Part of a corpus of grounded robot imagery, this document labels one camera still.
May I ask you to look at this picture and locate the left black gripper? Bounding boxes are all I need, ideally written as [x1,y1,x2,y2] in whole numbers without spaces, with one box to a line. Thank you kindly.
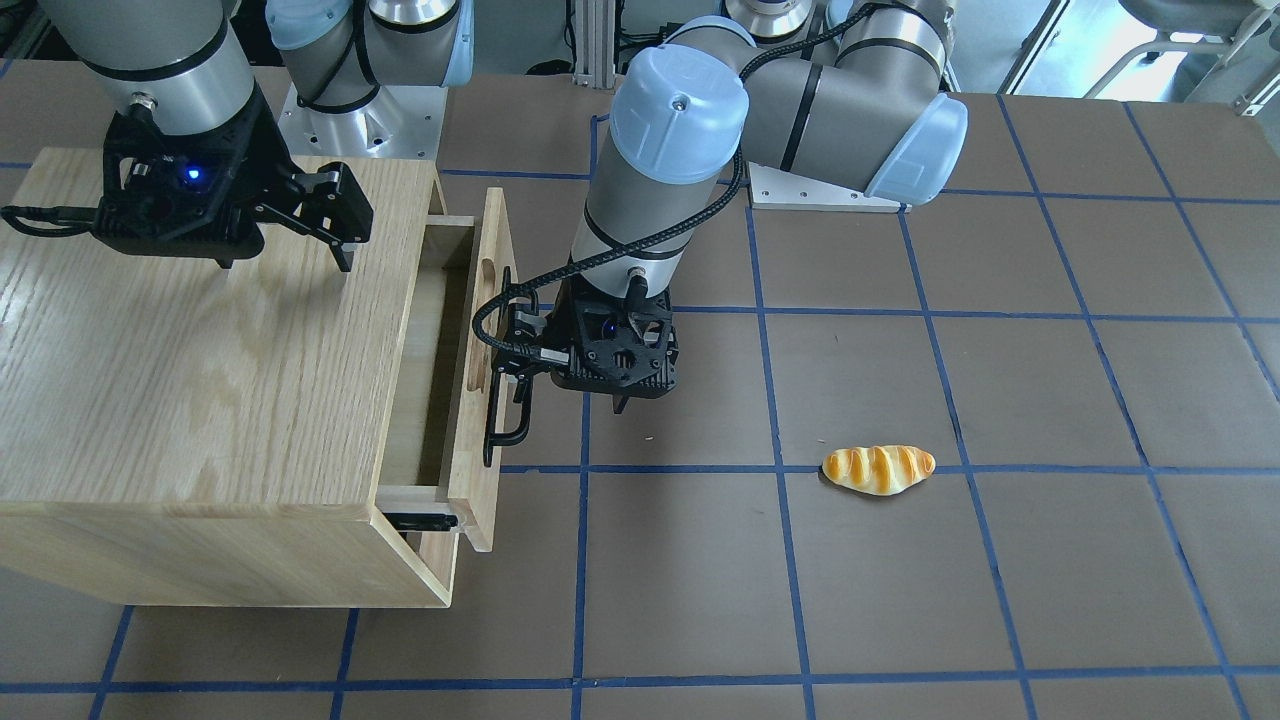
[492,275,678,401]

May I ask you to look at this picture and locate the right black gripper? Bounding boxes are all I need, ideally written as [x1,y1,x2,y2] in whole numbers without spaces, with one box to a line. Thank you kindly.
[90,105,374,273]

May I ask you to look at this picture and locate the black drawer handle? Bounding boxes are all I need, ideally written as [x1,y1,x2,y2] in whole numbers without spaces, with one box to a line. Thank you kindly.
[477,268,541,468]

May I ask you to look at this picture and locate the wooden drawer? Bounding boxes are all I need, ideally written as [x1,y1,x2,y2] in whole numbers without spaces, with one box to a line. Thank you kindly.
[375,187,515,552]

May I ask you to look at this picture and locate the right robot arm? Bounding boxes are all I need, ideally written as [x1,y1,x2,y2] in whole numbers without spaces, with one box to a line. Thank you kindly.
[3,1,475,272]

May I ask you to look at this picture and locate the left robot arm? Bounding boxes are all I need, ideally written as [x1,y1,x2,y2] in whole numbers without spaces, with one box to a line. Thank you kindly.
[474,1,968,406]

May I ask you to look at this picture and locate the wooden drawer cabinet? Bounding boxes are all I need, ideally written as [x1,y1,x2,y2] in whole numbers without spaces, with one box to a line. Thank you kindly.
[1,159,458,609]

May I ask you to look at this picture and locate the toy bread roll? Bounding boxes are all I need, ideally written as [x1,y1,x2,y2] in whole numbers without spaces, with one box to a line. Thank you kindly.
[820,445,937,497]

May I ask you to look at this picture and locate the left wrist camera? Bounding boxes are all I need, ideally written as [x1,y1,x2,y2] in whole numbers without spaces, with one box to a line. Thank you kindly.
[562,302,678,398]

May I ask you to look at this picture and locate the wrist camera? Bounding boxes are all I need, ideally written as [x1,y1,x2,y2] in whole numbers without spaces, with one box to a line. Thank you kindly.
[562,302,678,398]
[90,143,265,268]

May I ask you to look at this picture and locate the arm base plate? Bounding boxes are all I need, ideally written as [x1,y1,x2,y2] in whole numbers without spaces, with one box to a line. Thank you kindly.
[748,161,913,214]
[278,86,449,161]

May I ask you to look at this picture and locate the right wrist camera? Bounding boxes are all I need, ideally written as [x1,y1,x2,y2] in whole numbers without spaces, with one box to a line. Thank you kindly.
[90,143,265,268]

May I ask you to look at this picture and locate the aluminium frame post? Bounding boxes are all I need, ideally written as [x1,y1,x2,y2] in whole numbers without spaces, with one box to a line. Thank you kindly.
[570,0,620,91]

